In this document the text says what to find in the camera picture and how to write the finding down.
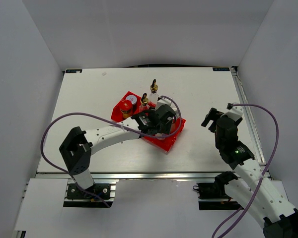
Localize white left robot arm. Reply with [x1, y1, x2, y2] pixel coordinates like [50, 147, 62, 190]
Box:
[59, 104, 176, 198]

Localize gold-spout bottle with dark sauce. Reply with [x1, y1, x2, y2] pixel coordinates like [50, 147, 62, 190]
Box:
[149, 79, 159, 104]

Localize orange-labelled spice bottle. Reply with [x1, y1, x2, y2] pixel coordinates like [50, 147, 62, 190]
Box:
[119, 100, 133, 119]

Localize blue label sticker left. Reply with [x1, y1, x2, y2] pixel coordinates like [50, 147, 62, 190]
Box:
[65, 69, 82, 74]

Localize red plastic organizer bin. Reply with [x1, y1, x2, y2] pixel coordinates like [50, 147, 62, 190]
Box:
[111, 91, 186, 152]

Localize white-lidded red spice jar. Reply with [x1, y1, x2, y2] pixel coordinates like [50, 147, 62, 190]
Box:
[126, 95, 138, 112]

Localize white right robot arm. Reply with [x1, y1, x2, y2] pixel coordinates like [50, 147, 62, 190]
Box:
[201, 104, 298, 238]

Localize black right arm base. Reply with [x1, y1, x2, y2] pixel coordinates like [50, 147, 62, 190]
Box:
[192, 182, 242, 211]

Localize blue label sticker right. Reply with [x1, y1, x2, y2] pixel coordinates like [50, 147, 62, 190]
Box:
[213, 67, 230, 71]

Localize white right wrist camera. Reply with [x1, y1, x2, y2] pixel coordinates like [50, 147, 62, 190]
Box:
[224, 103, 243, 122]

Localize silver-lidded clear jar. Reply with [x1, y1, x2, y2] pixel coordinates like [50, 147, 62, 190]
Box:
[155, 133, 164, 139]

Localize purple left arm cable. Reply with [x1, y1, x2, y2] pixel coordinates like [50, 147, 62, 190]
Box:
[40, 95, 182, 208]

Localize gold-spout clear oil bottle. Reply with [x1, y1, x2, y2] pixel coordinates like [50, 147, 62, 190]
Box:
[139, 93, 149, 113]

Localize blue label sticker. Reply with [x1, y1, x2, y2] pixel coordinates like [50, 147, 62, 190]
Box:
[65, 69, 82, 74]
[213, 67, 230, 71]

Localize aluminium table frame rail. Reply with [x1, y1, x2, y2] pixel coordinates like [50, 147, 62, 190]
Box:
[230, 66, 267, 169]

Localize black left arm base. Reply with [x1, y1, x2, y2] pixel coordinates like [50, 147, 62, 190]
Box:
[63, 180, 117, 208]

